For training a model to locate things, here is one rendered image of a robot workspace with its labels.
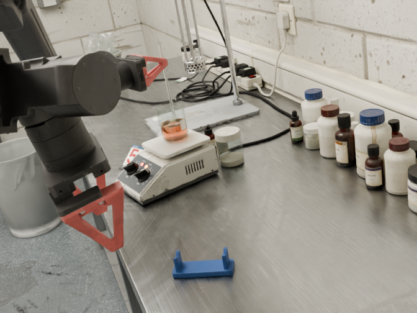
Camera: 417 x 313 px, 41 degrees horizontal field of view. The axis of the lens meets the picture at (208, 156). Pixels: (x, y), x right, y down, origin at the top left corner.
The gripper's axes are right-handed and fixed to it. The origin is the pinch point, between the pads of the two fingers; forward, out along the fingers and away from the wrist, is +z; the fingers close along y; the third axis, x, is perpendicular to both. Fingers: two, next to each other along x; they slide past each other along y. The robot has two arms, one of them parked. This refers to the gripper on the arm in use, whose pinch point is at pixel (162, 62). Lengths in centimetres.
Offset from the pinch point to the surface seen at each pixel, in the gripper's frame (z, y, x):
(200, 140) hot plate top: 1.1, -7.5, 17.1
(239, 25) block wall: 65, 55, 9
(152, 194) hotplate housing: -13.3, -7.7, 23.9
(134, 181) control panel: -14.1, -2.5, 22.1
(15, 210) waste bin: -8, 154, 84
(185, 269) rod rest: -23.5, -35.0, 25.2
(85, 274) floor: 0, 100, 100
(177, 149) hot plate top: -4.8, -6.8, 17.1
